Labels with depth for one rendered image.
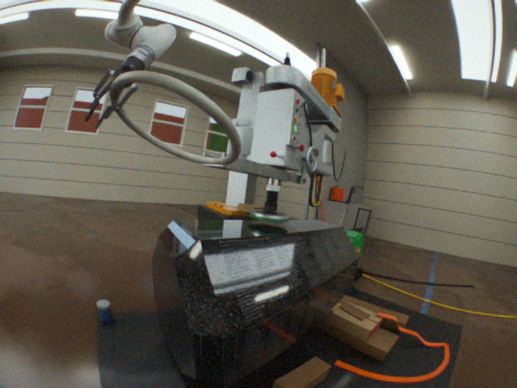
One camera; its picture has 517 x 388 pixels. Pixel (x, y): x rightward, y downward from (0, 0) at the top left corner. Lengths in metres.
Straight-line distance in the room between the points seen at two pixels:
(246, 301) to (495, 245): 5.71
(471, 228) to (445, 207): 0.95
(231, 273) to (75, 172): 6.48
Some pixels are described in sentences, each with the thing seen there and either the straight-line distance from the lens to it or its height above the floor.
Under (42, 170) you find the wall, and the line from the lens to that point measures 7.24.
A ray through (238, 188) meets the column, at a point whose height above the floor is 0.95.
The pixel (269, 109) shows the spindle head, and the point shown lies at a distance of 1.15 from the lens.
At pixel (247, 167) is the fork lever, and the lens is 0.87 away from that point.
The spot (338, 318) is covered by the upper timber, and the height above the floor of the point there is 0.19.
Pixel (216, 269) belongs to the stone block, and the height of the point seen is 0.72.
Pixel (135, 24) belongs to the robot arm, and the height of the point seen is 1.50.
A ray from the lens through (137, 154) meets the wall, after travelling 6.90.
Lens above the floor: 1.02
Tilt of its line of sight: 3 degrees down
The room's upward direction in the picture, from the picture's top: 7 degrees clockwise
